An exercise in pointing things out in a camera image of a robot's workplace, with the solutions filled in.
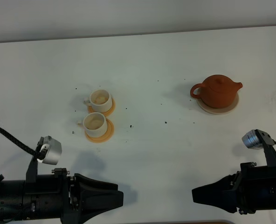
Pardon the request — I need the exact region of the beige round teapot coaster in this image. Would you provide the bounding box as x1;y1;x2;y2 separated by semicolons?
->
196;94;239;115

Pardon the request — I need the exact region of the orange coaster far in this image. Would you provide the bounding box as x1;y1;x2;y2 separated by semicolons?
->
87;98;116;117

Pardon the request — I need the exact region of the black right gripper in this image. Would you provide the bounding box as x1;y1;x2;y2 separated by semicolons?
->
192;163;276;214

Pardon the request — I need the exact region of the brown clay teapot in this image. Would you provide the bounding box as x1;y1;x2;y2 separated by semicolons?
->
190;75;243;109

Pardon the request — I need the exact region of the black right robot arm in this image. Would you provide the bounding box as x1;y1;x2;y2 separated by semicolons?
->
192;162;276;215

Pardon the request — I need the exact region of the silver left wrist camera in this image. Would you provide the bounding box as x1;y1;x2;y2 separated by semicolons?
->
37;136;62;165

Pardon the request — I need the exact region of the orange coaster near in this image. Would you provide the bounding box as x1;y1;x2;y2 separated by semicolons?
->
85;119;114;143

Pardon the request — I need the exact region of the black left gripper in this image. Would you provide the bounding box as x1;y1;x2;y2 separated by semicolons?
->
23;168;124;224

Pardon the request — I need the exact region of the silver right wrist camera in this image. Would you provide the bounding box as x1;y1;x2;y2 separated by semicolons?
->
242;129;275;149

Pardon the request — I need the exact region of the black left braided cable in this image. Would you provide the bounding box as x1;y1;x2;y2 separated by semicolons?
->
0;123;47;159

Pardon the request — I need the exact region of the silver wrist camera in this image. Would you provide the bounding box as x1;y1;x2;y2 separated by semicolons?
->
37;136;62;165
242;129;275;149

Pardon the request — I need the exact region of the orange coaster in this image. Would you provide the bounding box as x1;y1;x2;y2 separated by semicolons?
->
85;119;114;143
87;98;116;117

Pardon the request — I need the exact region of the white teacup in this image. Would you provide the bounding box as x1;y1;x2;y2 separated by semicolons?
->
83;90;113;113
77;112;108;138

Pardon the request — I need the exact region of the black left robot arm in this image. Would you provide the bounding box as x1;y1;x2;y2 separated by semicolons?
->
0;168;124;224

